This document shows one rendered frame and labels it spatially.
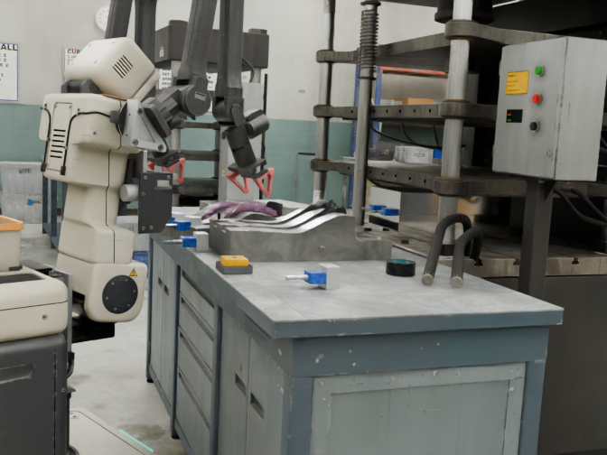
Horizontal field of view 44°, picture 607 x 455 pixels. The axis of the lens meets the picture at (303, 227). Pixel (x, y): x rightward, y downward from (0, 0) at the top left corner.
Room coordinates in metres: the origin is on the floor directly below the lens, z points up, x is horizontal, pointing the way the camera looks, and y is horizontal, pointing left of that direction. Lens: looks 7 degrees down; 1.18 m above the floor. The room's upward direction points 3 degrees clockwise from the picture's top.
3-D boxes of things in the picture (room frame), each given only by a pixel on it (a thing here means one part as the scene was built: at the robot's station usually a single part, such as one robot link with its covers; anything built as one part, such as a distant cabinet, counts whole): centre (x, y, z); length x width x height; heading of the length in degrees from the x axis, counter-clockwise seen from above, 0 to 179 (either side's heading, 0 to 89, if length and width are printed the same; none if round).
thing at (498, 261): (3.12, -0.61, 0.76); 1.30 x 0.84 x 0.07; 20
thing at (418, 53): (3.11, -0.61, 1.45); 1.29 x 0.82 x 0.19; 20
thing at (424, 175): (3.11, -0.62, 0.96); 1.29 x 0.83 x 0.18; 20
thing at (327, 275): (1.76, -0.02, 0.83); 0.13 x 0.05 x 0.05; 115
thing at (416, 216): (3.05, -0.55, 0.87); 0.50 x 0.27 x 0.17; 110
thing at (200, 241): (2.20, 0.35, 0.83); 0.13 x 0.05 x 0.05; 111
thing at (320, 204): (2.26, 0.03, 0.92); 0.35 x 0.16 x 0.09; 110
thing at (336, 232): (2.26, 0.01, 0.87); 0.50 x 0.26 x 0.14; 110
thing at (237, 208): (2.56, 0.21, 0.90); 0.26 x 0.18 x 0.08; 128
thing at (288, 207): (2.56, 0.22, 0.86); 0.50 x 0.26 x 0.11; 128
